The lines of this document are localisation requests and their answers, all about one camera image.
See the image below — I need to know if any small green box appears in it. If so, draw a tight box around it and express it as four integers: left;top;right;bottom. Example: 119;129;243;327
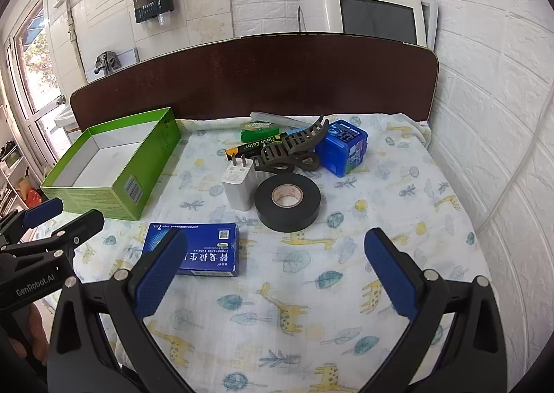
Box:
241;123;282;145

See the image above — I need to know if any green cardboard box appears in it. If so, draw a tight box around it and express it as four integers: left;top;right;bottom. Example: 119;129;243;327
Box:
40;107;182;221

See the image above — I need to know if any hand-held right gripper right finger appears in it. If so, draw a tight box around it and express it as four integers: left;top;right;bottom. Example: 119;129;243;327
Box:
364;227;508;393

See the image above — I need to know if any brown hair claw clip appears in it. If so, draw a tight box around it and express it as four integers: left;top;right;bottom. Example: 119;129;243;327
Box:
254;145;322;174
281;115;332;155

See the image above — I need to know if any white wall pipe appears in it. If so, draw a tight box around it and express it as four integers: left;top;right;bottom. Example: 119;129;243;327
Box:
65;0;79;56

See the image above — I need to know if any white charger plug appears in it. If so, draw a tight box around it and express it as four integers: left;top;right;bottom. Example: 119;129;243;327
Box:
222;149;256;211

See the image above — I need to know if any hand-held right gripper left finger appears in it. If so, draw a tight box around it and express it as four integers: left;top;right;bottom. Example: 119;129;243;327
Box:
47;228;191;393

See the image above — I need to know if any blue medicine box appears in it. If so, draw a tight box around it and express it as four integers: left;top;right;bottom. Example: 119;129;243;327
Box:
143;222;241;278

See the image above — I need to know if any giraffe printed blanket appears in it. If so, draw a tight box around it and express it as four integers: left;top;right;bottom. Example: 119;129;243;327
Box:
73;113;498;393

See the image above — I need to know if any grey metal faucet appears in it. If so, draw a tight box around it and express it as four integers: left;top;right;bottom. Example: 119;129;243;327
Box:
94;51;122;75

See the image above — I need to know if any blue plastic gum container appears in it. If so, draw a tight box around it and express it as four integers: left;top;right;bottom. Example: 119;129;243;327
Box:
315;119;368;178

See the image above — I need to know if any white sink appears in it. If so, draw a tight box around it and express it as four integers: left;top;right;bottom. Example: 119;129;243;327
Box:
54;106;81;131

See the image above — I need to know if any black and yellow pen box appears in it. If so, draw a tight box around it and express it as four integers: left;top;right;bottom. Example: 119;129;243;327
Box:
225;131;288;160

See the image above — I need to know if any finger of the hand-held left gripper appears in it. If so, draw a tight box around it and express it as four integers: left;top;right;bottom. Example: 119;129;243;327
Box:
0;197;65;247
3;209;106;266

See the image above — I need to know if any person's left hand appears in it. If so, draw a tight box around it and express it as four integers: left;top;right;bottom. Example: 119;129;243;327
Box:
9;302;50;361

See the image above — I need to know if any translucent plastic case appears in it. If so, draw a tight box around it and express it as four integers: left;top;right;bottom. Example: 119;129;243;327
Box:
250;111;316;127

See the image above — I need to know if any large glass window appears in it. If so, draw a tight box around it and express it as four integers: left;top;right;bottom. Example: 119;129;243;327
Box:
9;0;65;164

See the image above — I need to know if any white storage shelf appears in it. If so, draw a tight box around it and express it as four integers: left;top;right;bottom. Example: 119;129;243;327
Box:
0;139;31;220

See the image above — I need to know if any dark brown wooden headboard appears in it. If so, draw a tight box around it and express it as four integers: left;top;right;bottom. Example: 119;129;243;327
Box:
70;33;440;129

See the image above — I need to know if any white water purifier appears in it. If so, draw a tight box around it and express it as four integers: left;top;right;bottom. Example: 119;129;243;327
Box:
298;0;439;49

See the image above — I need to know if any black tape roll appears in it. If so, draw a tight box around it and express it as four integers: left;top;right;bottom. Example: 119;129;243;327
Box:
254;174;323;233

